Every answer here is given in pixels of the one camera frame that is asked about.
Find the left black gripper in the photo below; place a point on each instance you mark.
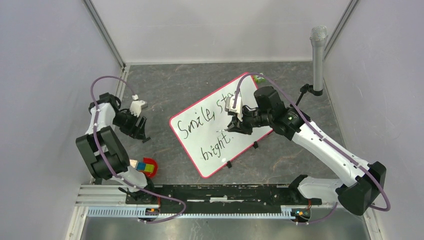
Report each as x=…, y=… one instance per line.
x=132, y=130

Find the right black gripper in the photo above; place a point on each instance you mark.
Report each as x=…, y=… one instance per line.
x=235, y=125

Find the pink framed whiteboard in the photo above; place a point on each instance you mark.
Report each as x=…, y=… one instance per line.
x=200, y=129

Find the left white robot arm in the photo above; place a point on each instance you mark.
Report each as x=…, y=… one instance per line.
x=103, y=152

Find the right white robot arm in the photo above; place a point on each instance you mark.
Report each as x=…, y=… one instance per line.
x=359, y=182

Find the red bowl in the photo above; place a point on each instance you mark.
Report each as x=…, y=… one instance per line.
x=151, y=161

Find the cream lego brick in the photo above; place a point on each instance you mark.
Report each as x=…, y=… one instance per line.
x=133, y=163

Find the colourful block toy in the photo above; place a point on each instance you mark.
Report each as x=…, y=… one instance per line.
x=146, y=168

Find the green number dice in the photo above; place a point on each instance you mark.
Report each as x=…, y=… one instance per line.
x=258, y=78

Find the silver microphone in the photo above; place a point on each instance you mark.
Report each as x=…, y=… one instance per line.
x=318, y=38

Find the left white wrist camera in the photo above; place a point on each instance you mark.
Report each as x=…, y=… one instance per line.
x=137, y=106

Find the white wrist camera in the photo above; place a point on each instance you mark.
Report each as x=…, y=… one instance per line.
x=233, y=106
x=137, y=106

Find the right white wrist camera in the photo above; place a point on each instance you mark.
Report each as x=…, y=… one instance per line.
x=233, y=106

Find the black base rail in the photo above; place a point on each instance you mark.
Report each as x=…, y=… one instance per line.
x=223, y=199

